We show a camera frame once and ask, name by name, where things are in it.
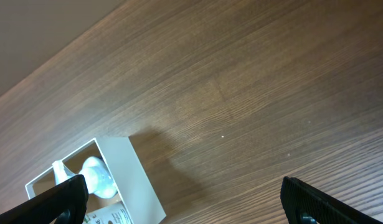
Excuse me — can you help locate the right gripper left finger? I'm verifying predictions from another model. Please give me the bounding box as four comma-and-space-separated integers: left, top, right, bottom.
0, 174, 88, 224

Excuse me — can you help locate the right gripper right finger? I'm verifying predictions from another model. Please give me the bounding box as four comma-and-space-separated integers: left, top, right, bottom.
280, 176, 382, 224

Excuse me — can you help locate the white-capped blue spray bottle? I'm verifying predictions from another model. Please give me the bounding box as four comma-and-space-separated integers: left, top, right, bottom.
52, 156, 118, 199

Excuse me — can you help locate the white squeeze tube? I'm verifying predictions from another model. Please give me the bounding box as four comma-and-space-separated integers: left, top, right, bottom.
83, 202, 132, 224

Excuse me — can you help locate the white cardboard open box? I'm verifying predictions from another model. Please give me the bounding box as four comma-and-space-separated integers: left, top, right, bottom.
25, 138, 166, 224

